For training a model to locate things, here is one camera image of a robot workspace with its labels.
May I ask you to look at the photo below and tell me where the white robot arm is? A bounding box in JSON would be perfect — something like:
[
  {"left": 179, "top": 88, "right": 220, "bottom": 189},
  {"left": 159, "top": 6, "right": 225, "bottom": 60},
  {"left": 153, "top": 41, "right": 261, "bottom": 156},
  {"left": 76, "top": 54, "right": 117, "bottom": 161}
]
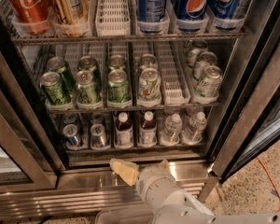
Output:
[{"left": 110, "top": 158, "right": 280, "bottom": 224}]

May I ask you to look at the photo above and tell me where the green can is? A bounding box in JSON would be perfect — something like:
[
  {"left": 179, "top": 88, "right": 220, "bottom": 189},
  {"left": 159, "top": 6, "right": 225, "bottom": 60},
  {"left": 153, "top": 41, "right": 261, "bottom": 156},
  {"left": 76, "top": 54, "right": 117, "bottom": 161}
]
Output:
[
  {"left": 108, "top": 69, "right": 131, "bottom": 103},
  {"left": 77, "top": 55, "right": 101, "bottom": 80},
  {"left": 47, "top": 57, "right": 75, "bottom": 92},
  {"left": 108, "top": 54, "right": 126, "bottom": 71},
  {"left": 75, "top": 70, "right": 102, "bottom": 105},
  {"left": 40, "top": 72, "right": 71, "bottom": 105}
]

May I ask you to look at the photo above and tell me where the clear water bottle left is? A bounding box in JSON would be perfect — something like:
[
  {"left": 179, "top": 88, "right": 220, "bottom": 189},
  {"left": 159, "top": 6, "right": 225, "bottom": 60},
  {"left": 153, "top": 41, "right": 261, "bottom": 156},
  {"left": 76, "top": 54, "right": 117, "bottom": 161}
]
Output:
[{"left": 161, "top": 113, "right": 182, "bottom": 147}]

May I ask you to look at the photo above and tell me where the clear plastic bin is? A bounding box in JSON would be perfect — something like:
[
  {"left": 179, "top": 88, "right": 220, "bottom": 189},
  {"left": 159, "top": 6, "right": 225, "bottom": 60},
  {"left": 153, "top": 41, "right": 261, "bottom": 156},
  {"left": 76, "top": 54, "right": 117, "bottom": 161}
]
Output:
[{"left": 95, "top": 205, "right": 153, "bottom": 224}]

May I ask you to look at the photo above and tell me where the silver blue can front right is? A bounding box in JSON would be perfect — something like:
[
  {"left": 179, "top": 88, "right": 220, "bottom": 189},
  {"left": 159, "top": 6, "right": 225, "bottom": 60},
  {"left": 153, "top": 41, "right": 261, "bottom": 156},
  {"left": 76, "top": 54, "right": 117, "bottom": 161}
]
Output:
[{"left": 91, "top": 123, "right": 109, "bottom": 150}]

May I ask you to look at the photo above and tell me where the white empty tray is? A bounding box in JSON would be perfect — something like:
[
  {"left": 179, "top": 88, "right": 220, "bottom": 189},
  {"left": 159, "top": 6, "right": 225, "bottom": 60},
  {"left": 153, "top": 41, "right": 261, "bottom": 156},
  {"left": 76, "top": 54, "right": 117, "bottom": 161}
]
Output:
[
  {"left": 95, "top": 0, "right": 131, "bottom": 36},
  {"left": 154, "top": 42, "right": 190, "bottom": 105}
]

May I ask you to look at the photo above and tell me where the blue Pepsi can middle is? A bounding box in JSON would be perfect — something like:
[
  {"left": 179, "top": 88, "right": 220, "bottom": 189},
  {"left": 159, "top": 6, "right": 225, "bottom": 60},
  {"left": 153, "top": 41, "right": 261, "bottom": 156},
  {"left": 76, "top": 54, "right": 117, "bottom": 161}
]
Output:
[{"left": 175, "top": 0, "right": 207, "bottom": 32}]

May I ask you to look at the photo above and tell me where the brown bottle blue label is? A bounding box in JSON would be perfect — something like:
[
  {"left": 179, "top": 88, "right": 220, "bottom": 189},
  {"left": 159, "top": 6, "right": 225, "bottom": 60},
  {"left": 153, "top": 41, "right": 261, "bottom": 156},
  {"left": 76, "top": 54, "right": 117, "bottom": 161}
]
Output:
[{"left": 138, "top": 111, "right": 157, "bottom": 147}]

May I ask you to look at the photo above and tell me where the clear water bottle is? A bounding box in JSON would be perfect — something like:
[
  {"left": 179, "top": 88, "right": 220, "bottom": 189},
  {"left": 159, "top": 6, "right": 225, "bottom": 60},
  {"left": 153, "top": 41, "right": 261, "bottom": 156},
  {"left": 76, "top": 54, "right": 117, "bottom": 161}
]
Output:
[
  {"left": 161, "top": 113, "right": 182, "bottom": 147},
  {"left": 182, "top": 112, "right": 207, "bottom": 145}
]

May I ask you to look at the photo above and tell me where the white can right back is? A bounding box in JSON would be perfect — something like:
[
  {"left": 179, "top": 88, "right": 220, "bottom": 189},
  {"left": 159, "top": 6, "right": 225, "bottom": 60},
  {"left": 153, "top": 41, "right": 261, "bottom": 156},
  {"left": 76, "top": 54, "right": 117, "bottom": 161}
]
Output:
[{"left": 183, "top": 39, "right": 208, "bottom": 68}]

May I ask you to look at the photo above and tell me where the steel fridge base panel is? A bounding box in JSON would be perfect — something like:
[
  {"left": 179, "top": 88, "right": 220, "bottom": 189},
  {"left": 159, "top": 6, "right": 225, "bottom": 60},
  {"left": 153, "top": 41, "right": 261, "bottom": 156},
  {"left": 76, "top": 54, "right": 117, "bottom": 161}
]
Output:
[{"left": 0, "top": 160, "right": 219, "bottom": 220}]

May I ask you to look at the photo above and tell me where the green can back left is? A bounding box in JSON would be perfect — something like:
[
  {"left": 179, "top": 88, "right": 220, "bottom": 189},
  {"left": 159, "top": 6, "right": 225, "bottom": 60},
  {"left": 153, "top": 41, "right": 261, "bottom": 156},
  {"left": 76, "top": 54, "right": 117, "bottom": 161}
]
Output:
[{"left": 47, "top": 57, "right": 75, "bottom": 92}]

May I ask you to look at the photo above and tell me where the orange cable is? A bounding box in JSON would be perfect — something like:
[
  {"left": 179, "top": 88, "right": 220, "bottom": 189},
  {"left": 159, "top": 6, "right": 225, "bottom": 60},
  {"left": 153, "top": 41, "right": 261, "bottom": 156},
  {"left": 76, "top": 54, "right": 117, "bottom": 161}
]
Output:
[{"left": 257, "top": 156, "right": 280, "bottom": 213}]

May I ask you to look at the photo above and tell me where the fridge sliding glass door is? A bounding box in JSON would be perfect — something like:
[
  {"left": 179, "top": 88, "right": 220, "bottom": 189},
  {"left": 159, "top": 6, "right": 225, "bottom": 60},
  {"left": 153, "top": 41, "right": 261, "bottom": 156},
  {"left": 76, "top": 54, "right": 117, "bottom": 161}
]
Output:
[{"left": 0, "top": 35, "right": 66, "bottom": 194}]

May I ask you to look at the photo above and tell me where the white empty middle tray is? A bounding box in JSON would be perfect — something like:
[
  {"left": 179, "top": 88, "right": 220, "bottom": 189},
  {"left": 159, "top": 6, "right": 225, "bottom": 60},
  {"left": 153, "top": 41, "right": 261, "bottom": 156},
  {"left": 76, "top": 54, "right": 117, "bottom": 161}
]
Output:
[{"left": 154, "top": 42, "right": 190, "bottom": 105}]

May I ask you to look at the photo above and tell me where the silver can back right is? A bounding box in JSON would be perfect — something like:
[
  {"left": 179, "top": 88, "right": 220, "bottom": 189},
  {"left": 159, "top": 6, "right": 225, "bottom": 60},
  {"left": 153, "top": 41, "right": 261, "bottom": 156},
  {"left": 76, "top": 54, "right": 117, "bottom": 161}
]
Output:
[{"left": 90, "top": 113, "right": 105, "bottom": 124}]

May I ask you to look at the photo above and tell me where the white can right front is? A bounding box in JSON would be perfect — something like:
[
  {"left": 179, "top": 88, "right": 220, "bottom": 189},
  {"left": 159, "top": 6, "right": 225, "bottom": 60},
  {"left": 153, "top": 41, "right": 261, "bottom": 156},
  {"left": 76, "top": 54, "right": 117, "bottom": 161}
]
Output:
[{"left": 195, "top": 65, "right": 222, "bottom": 98}]

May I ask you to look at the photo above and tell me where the green can front left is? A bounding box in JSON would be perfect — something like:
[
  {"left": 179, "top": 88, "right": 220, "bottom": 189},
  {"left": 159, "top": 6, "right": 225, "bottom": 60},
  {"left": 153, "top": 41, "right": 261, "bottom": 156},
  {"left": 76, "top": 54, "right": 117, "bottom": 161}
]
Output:
[{"left": 40, "top": 72, "right": 71, "bottom": 105}]

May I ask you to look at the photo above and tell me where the white diet can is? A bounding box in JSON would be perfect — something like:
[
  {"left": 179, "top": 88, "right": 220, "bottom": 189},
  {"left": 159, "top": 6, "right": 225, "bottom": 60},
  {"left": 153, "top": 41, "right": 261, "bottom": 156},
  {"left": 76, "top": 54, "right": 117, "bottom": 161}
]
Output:
[
  {"left": 139, "top": 53, "right": 158, "bottom": 73},
  {"left": 139, "top": 68, "right": 161, "bottom": 101}
]

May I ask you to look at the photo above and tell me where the brown bottle left white cap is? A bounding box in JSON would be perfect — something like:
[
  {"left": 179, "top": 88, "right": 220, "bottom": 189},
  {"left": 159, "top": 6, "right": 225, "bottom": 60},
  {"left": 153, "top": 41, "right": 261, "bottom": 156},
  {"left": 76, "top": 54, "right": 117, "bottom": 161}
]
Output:
[{"left": 115, "top": 112, "right": 133, "bottom": 149}]

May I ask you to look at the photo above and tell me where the silver blue can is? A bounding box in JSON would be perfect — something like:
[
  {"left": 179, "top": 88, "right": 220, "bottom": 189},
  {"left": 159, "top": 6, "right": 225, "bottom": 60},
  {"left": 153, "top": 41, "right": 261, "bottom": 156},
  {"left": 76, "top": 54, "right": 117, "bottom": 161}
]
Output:
[
  {"left": 91, "top": 123, "right": 109, "bottom": 150},
  {"left": 63, "top": 124, "right": 82, "bottom": 147}
]

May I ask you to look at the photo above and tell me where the silver can back left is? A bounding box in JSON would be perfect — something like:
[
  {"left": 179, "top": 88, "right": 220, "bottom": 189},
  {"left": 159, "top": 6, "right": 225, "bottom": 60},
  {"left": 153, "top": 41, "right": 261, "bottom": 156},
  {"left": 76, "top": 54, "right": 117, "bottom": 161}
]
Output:
[{"left": 63, "top": 113, "right": 81, "bottom": 129}]

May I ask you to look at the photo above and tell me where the gold soda can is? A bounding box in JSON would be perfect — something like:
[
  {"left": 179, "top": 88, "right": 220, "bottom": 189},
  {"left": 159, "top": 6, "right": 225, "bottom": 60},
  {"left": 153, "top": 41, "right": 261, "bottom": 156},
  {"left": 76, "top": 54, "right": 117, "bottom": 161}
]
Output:
[{"left": 51, "top": 0, "right": 89, "bottom": 37}]

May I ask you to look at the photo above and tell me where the white empty top tray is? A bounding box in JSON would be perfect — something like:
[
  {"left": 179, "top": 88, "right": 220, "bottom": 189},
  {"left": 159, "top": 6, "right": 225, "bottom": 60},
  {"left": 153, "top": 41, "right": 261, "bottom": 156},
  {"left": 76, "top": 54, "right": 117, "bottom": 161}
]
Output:
[{"left": 95, "top": 0, "right": 131, "bottom": 36}]

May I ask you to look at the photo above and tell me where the clear water bottle right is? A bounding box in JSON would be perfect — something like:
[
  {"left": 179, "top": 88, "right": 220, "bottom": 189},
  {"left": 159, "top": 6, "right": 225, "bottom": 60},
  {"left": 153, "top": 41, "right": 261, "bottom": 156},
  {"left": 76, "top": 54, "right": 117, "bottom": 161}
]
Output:
[{"left": 182, "top": 112, "right": 207, "bottom": 145}]

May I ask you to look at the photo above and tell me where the white diet can front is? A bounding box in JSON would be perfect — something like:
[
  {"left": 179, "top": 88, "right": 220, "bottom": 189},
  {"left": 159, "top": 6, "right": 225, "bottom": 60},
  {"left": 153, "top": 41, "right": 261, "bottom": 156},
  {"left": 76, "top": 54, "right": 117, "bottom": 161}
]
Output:
[{"left": 139, "top": 68, "right": 161, "bottom": 101}]

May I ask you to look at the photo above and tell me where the silver blue can front left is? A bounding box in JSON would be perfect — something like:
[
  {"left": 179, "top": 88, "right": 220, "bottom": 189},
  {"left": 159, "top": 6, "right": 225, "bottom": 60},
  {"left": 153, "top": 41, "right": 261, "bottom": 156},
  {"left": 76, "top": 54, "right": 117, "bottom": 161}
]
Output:
[{"left": 63, "top": 124, "right": 82, "bottom": 147}]

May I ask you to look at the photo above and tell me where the red Coca-Cola can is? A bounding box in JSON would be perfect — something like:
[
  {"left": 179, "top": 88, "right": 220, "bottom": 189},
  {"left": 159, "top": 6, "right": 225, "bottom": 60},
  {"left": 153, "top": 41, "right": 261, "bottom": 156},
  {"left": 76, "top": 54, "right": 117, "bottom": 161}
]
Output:
[{"left": 8, "top": 0, "right": 49, "bottom": 35}]

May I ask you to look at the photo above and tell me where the white can right middle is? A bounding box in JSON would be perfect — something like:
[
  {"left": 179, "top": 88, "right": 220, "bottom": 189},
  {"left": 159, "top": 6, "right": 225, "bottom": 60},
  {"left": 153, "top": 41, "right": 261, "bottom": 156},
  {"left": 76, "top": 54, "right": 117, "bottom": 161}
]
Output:
[{"left": 192, "top": 51, "right": 217, "bottom": 81}]

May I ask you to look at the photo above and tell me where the white diet can back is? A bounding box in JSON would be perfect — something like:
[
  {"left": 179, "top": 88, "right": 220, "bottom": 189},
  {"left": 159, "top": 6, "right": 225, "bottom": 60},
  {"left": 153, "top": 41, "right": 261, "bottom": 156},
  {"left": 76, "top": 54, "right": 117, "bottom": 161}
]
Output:
[{"left": 139, "top": 53, "right": 158, "bottom": 73}]

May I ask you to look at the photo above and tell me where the blue pepsi can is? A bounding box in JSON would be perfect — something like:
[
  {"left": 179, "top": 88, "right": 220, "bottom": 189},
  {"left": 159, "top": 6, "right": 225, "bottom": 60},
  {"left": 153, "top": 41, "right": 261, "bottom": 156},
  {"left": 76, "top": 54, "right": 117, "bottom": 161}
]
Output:
[
  {"left": 211, "top": 0, "right": 251, "bottom": 31},
  {"left": 136, "top": 0, "right": 167, "bottom": 34},
  {"left": 175, "top": 0, "right": 207, "bottom": 32}
]

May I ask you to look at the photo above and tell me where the blue Pepsi can left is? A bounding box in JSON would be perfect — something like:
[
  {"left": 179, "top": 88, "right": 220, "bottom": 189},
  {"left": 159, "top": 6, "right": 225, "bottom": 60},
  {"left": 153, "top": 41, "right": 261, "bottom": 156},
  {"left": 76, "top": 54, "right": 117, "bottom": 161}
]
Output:
[{"left": 136, "top": 0, "right": 167, "bottom": 34}]

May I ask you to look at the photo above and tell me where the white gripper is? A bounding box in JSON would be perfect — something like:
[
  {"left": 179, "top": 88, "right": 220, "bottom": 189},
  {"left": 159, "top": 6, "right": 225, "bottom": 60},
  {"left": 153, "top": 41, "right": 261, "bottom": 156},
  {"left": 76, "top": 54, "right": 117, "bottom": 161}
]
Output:
[{"left": 110, "top": 158, "right": 185, "bottom": 214}]

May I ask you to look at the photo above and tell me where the blue Pepsi can right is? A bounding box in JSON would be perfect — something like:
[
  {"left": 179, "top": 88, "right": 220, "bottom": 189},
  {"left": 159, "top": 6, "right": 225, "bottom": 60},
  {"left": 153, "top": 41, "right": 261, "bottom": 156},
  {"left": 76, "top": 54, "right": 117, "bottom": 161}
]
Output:
[{"left": 211, "top": 0, "right": 251, "bottom": 31}]

